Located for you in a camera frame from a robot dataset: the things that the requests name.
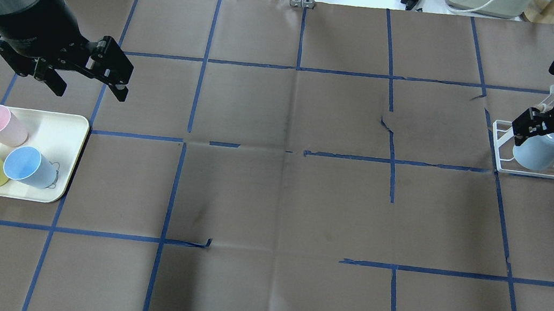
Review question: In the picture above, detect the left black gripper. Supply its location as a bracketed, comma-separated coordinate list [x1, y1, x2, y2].
[0, 10, 134, 102]

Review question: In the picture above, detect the pale blue cup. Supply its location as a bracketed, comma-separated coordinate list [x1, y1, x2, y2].
[512, 133, 554, 172]

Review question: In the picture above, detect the pink cup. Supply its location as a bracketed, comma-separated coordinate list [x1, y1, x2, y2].
[0, 105, 29, 148]

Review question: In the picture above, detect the blue cup on tray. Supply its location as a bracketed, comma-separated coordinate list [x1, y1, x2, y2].
[3, 146, 59, 189]

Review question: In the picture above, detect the cream plastic tray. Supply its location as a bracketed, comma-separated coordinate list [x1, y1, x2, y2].
[0, 107, 90, 203]

